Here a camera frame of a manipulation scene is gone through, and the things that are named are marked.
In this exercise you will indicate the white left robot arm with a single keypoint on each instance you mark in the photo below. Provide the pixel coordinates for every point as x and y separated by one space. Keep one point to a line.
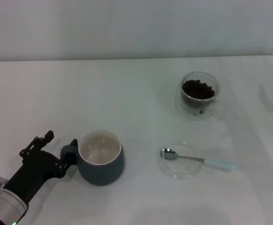
2 204

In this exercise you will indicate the clear glass saucer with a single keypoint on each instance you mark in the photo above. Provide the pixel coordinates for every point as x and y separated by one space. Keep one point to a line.
181 171

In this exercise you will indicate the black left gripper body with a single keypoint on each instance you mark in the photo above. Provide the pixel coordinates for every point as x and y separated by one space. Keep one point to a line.
35 171

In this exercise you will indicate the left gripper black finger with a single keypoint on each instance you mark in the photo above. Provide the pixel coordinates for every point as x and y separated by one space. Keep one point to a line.
40 141
70 154

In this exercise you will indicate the clear double-wall glass cup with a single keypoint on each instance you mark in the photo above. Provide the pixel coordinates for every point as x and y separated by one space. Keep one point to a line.
197 117

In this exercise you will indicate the brown coffee beans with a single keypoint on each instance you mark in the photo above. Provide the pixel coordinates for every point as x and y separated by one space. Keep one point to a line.
197 90

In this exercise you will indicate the dark blue ceramic mug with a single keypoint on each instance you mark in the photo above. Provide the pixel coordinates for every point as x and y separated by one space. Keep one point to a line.
103 173

